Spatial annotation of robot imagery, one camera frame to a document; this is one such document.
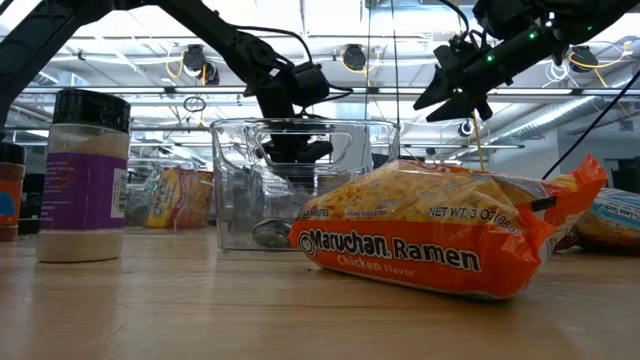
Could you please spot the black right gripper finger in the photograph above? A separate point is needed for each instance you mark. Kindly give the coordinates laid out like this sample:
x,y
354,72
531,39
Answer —
x,y
436,92
460,107

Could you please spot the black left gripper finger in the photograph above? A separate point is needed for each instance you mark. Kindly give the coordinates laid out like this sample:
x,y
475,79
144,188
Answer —
x,y
315,151

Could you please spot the red beef ramen packet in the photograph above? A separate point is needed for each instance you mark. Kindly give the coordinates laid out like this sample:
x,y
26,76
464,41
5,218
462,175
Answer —
x,y
180,200

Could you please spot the brown-lidded spice jar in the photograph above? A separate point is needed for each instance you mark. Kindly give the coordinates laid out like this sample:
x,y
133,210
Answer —
x,y
10,210

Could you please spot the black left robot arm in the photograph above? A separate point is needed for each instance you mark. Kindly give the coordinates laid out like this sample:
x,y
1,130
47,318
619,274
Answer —
x,y
215,35

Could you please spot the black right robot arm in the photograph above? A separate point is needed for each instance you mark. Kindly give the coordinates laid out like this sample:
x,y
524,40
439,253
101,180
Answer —
x,y
590,20

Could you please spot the orange chicken ramen packet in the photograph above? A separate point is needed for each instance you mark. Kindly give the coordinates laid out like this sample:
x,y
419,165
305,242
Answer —
x,y
425,250

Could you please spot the black computer monitor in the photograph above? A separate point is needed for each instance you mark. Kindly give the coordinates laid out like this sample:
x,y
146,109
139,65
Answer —
x,y
627,177

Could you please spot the blue ramen packet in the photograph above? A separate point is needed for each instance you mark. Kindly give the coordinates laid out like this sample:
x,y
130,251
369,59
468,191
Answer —
x,y
610,215

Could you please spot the black-lidded purple-label spice jar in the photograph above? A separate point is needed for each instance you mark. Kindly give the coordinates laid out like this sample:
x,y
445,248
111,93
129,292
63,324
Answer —
x,y
85,200

